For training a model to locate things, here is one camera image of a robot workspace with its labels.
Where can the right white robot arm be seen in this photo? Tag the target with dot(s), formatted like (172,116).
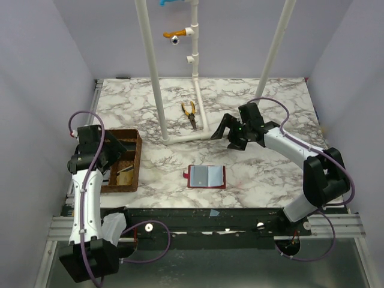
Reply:
(324,174)

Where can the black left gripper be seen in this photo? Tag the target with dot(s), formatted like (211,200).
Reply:
(111,147)

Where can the red leather card holder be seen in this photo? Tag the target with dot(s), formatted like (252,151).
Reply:
(205,176)

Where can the brown wicker basket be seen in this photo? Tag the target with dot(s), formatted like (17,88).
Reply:
(132,140)

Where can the white PVC pipe frame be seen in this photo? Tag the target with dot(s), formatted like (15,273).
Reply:
(193,59)

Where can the aluminium frame rail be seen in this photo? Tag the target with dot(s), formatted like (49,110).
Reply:
(345,226)

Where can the yellow handled pliers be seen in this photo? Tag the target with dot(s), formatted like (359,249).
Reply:
(190,115)

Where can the cards in basket compartment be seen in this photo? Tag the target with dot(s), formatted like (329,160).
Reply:
(125,176)

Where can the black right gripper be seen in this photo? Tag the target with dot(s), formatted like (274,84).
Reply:
(236,132)

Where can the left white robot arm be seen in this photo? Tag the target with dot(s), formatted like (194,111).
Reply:
(88,254)

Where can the blue hook on pipe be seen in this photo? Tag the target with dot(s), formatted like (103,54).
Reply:
(163,3)

